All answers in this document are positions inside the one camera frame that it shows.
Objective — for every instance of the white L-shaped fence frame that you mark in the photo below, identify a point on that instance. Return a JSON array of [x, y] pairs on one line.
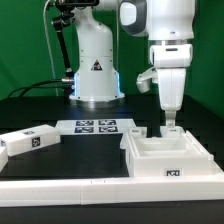
[[111, 190]]

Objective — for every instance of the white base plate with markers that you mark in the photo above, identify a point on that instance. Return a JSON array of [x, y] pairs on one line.
[[94, 126]]

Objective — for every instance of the white block at left edge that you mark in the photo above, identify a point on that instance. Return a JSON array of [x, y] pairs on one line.
[[3, 157]]

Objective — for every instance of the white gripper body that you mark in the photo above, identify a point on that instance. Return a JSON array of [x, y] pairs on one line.
[[171, 62]]

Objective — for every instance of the white cabinet door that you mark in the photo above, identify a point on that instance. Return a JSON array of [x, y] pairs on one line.
[[138, 131], [171, 131]]

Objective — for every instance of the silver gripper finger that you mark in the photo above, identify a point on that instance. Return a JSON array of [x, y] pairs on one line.
[[170, 118]]

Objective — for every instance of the white long cabinet top block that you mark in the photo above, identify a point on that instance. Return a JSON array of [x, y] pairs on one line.
[[29, 139]]

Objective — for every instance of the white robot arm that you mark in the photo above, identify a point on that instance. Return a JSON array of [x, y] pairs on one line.
[[168, 24]]

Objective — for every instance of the white cabinet body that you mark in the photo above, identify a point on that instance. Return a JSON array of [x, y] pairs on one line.
[[181, 156]]

